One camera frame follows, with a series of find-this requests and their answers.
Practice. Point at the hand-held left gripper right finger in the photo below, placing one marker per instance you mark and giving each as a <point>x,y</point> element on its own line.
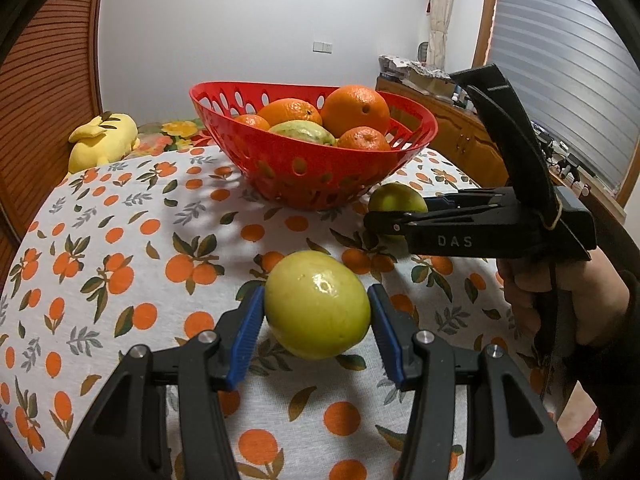
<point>386,340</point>

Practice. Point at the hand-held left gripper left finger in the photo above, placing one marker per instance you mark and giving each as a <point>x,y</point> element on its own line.
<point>247,340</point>

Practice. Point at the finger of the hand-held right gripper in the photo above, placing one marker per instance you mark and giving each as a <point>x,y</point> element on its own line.
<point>460,201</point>
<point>385,223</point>

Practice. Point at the small green pear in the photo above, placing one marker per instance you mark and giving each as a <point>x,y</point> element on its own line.
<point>395,197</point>

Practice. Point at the large green pear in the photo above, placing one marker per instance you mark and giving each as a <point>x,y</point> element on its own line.
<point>300,132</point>
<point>317,305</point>

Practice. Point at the red perforated plastic basket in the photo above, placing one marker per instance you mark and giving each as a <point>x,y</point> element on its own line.
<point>280,175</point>

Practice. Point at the large orange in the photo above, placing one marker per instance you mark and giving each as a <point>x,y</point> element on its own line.
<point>355,110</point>

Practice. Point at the small orange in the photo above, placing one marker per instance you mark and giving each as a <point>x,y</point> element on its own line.
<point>252,122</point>

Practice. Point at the person's right forearm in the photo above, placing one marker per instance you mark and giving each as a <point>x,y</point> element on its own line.
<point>627,310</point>

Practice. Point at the person's right hand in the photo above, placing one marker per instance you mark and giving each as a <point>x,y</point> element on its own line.
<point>522,300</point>

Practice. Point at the wooden cabinet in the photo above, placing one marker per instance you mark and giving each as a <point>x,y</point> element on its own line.
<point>460,130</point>

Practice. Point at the clutter of small items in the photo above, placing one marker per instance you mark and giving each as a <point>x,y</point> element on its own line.
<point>560,155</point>

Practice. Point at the cardboard box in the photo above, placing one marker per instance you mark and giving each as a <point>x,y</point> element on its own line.
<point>410,72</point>

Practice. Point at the grey window blind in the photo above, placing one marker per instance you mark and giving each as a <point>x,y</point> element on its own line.
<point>560,60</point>

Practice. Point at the beige curtain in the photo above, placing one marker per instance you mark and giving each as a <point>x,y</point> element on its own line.
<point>442,10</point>

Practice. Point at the red and white cloth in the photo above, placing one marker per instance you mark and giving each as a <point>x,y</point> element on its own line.
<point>580,415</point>

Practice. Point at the fruit-print pillow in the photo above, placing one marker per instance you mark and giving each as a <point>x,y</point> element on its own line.
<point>172,132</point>

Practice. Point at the yellow plush toy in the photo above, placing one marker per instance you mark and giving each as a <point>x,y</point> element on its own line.
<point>100,142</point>

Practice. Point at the wooden louvred door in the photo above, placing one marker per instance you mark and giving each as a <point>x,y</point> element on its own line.
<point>45,85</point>

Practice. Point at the white wall outlet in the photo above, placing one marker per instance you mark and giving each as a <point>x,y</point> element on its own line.
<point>322,47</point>

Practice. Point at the wooden window frame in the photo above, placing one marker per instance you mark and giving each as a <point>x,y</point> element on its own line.
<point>487,15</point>

